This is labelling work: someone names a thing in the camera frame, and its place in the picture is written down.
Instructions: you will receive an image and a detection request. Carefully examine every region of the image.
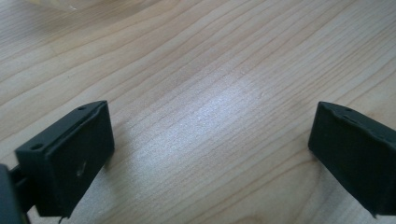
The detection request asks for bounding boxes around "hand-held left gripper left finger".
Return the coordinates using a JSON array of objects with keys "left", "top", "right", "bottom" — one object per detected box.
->
[{"left": 14, "top": 99, "right": 116, "bottom": 218}]

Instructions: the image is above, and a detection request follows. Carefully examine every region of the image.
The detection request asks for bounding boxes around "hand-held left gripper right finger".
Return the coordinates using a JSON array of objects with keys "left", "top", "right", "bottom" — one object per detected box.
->
[{"left": 307, "top": 101, "right": 396, "bottom": 217}]

